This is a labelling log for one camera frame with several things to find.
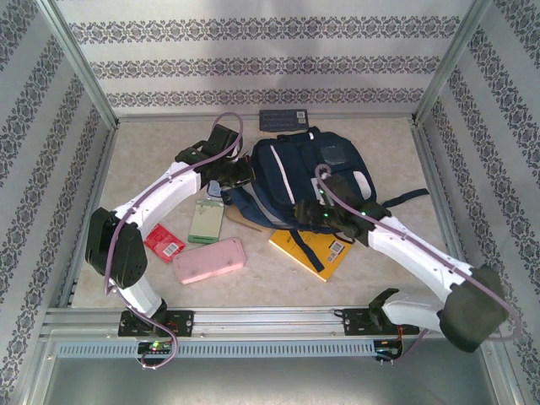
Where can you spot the left aluminium side rail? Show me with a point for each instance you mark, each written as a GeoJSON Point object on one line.
{"type": "Point", "coordinates": [102, 169]}

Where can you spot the controller board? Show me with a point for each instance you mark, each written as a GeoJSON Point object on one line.
{"type": "Point", "coordinates": [154, 347]}
{"type": "Point", "coordinates": [388, 351]}

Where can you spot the navy blue backpack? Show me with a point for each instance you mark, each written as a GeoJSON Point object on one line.
{"type": "Point", "coordinates": [295, 169]}

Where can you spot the aluminium front rail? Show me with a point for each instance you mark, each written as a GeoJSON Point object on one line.
{"type": "Point", "coordinates": [270, 320]}

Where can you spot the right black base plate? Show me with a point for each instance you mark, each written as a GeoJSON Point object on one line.
{"type": "Point", "coordinates": [352, 322]}

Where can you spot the right aluminium side rail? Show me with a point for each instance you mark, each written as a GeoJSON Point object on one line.
{"type": "Point", "coordinates": [429, 169]}

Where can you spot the red packet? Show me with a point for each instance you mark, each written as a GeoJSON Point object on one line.
{"type": "Point", "coordinates": [164, 240]}

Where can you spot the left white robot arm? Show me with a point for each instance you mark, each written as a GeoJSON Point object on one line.
{"type": "Point", "coordinates": [160, 198]}

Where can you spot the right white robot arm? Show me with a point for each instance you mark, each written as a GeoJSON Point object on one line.
{"type": "Point", "coordinates": [413, 253]}

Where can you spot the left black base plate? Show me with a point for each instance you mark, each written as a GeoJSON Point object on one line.
{"type": "Point", "coordinates": [181, 322]}

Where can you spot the right controller board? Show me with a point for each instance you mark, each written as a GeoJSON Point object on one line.
{"type": "Point", "coordinates": [388, 351]}

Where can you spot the right aluminium frame post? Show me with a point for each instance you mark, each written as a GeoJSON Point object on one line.
{"type": "Point", "coordinates": [448, 67]}

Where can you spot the dark blue paperback book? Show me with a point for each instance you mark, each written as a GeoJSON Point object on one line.
{"type": "Point", "coordinates": [282, 120]}

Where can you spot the tan cardboard sheet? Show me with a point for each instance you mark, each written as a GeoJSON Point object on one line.
{"type": "Point", "coordinates": [238, 216]}

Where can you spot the left controller board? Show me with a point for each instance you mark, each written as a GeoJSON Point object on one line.
{"type": "Point", "coordinates": [154, 347]}

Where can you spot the pink pencil case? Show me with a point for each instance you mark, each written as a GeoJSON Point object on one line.
{"type": "Point", "coordinates": [208, 261]}

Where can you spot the yellow notebook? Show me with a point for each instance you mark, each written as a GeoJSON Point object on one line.
{"type": "Point", "coordinates": [331, 261]}

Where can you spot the aluminium back rail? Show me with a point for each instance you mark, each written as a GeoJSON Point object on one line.
{"type": "Point", "coordinates": [169, 116]}

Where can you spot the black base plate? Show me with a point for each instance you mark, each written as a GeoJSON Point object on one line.
{"type": "Point", "coordinates": [181, 322]}
{"type": "Point", "coordinates": [352, 322]}

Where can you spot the aluminium side rail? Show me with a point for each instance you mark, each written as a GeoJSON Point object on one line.
{"type": "Point", "coordinates": [102, 169]}
{"type": "Point", "coordinates": [429, 169]}

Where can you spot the aluminium frame post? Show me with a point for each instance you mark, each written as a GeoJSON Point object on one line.
{"type": "Point", "coordinates": [83, 67]}
{"type": "Point", "coordinates": [448, 67]}

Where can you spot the grey metal sheet panel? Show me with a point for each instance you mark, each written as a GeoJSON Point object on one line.
{"type": "Point", "coordinates": [270, 384]}

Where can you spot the left aluminium frame post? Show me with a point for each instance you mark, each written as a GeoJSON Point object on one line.
{"type": "Point", "coordinates": [83, 67]}

